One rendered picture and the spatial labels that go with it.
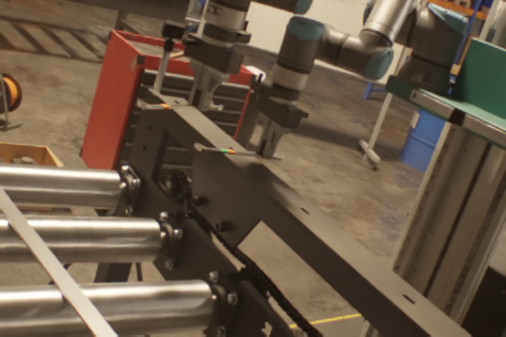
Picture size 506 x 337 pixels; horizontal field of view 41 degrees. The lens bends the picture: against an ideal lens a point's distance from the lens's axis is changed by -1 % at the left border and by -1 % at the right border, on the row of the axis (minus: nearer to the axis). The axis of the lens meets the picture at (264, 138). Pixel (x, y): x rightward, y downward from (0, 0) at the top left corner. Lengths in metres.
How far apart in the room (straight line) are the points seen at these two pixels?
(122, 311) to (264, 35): 4.82
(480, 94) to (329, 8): 3.88
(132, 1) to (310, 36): 5.28
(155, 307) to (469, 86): 1.39
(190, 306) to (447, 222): 1.27
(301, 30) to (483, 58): 0.95
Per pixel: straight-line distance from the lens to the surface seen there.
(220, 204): 1.66
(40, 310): 1.40
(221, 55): 1.47
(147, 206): 2.01
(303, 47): 1.62
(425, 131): 6.92
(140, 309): 1.48
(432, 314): 1.24
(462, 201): 2.52
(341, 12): 6.20
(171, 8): 7.02
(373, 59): 1.69
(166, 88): 3.64
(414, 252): 2.61
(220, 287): 1.62
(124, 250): 1.75
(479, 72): 2.42
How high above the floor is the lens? 1.67
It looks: 16 degrees down
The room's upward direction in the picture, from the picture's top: 18 degrees clockwise
